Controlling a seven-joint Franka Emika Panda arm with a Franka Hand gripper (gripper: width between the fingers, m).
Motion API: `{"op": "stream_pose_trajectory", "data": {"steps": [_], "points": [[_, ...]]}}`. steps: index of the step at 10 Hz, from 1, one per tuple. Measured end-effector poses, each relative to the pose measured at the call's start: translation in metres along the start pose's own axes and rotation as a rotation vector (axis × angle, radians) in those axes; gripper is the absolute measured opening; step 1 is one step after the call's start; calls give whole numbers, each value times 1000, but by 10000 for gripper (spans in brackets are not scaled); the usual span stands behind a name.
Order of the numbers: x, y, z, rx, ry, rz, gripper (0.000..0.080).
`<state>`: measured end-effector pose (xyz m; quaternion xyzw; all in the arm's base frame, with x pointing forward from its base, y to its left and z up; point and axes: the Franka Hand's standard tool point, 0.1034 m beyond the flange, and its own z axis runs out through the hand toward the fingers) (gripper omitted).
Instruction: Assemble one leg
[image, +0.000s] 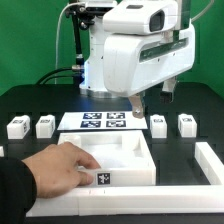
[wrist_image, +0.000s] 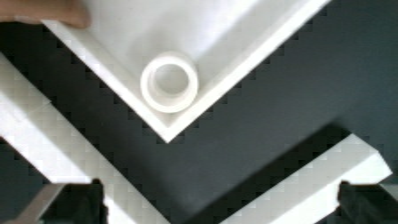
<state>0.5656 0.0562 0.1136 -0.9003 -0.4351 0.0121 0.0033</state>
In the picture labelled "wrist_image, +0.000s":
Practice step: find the white square tabletop part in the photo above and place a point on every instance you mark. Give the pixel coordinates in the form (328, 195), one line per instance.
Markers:
(173, 49)

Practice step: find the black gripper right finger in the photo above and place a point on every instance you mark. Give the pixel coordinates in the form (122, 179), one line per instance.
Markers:
(369, 203)

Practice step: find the white U-shaped obstacle fence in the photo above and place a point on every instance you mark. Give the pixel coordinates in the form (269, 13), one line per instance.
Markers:
(296, 203)

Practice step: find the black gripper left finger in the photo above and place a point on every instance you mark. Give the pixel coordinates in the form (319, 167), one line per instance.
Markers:
(67, 204)

